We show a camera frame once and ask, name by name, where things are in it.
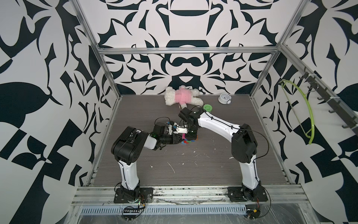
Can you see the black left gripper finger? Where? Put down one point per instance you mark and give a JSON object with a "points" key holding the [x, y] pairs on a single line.
{"points": [[178, 142], [178, 136]]}

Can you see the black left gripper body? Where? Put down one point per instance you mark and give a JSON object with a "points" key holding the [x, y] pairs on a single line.
{"points": [[168, 139]]}

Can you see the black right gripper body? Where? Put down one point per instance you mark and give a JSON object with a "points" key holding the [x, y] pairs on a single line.
{"points": [[190, 134]]}

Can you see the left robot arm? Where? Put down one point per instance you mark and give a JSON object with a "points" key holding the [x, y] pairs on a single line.
{"points": [[129, 145]]}

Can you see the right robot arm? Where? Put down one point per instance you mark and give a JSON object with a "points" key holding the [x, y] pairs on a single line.
{"points": [[242, 139]]}

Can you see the white plush toy pink shirt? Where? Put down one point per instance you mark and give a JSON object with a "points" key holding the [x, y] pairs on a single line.
{"points": [[183, 97]]}

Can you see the white small alarm clock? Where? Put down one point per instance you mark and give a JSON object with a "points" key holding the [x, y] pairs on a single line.
{"points": [[224, 99]]}

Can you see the black hook rack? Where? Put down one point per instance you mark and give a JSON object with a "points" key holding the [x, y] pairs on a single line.
{"points": [[328, 96]]}

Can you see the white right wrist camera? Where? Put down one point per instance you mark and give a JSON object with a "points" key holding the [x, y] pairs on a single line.
{"points": [[177, 129]]}

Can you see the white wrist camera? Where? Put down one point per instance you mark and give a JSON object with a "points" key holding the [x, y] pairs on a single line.
{"points": [[177, 129], [169, 127]]}

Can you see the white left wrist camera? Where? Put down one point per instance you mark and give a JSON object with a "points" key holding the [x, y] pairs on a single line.
{"points": [[169, 127]]}

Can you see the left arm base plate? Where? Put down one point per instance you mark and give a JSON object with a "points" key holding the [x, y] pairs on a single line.
{"points": [[124, 195]]}

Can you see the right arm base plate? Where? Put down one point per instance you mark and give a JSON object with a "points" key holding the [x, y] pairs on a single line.
{"points": [[244, 194]]}

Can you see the green hoop on wall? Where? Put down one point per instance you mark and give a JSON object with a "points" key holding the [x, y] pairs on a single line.
{"points": [[301, 108]]}

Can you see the aluminium cage frame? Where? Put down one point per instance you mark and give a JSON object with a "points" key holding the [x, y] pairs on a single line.
{"points": [[247, 47]]}

